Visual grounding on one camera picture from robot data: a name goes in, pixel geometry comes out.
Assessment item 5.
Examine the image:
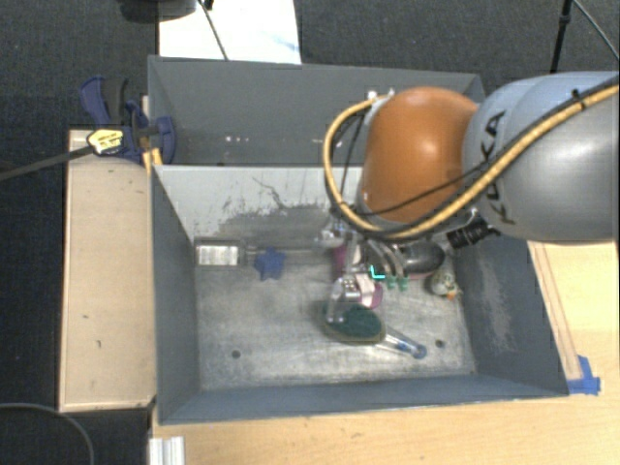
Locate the purple plastic cup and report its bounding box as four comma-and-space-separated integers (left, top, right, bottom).
330, 244, 386, 310

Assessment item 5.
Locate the dark green oval sponge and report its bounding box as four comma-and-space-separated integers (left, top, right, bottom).
321, 301, 388, 344

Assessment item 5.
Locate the silver metal bowl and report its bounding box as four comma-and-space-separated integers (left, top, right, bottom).
397, 240, 447, 281

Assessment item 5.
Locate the clear tube with blue tip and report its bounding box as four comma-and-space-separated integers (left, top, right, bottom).
380, 327, 428, 360

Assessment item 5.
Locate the grey toy bird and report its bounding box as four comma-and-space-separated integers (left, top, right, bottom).
424, 267, 461, 301

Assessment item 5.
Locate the blue star-shaped toy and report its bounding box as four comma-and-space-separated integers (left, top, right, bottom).
253, 246, 287, 281

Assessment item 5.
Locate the grey metal bin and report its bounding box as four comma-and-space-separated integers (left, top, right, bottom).
146, 54, 571, 426

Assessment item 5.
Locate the clear glass bottle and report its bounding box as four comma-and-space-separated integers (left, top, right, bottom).
194, 240, 259, 269

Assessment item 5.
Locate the pale wood flat board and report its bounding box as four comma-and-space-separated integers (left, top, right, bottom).
57, 128, 159, 414

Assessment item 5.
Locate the black cylinder on white bracket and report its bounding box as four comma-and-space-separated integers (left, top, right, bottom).
444, 214, 491, 252

